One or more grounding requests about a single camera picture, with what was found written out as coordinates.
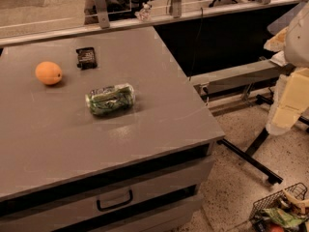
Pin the black wire basket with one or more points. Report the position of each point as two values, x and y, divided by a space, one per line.
293 200

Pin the black drawer handle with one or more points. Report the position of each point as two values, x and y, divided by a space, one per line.
114 200

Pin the black metal floor stand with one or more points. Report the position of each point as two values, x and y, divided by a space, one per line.
272 177

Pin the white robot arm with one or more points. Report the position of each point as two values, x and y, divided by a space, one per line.
293 40

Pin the orange fruit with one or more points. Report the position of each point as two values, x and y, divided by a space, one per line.
48 73

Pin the grey cabinet drawer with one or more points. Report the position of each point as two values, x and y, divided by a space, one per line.
154 202

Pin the green soda can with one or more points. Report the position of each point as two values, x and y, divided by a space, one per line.
108 99

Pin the red fruit in basket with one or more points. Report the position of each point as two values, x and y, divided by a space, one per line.
275 228

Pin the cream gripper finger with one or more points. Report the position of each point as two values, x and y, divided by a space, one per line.
290 100

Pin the white packet on ledge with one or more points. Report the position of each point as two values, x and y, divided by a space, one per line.
279 59

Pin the green snack bag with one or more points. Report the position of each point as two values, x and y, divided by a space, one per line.
282 218

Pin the small clear plastic figurine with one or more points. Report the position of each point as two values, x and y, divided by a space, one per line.
145 13

